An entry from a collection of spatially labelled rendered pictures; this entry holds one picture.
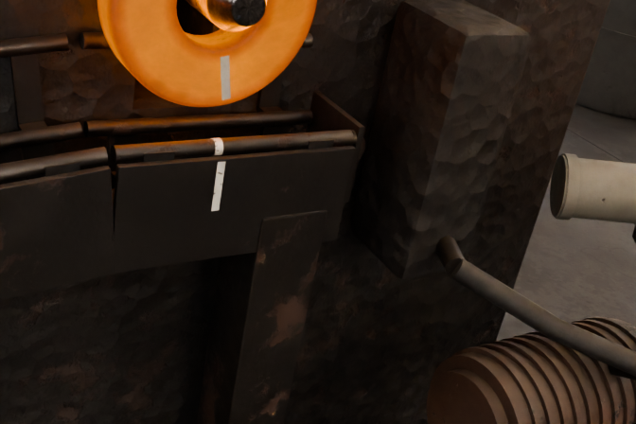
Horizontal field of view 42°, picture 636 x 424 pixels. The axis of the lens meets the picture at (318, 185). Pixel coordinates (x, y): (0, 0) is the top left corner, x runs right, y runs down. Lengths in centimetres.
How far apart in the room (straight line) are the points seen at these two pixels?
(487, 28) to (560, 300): 133
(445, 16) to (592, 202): 21
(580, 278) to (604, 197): 132
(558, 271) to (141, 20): 163
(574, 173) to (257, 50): 31
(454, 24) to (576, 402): 34
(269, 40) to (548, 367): 38
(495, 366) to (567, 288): 128
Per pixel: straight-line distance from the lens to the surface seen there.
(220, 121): 67
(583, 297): 201
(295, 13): 62
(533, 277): 202
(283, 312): 71
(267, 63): 62
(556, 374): 78
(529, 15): 87
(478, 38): 68
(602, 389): 81
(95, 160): 57
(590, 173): 77
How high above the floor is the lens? 96
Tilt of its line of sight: 26 degrees down
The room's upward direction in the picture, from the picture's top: 11 degrees clockwise
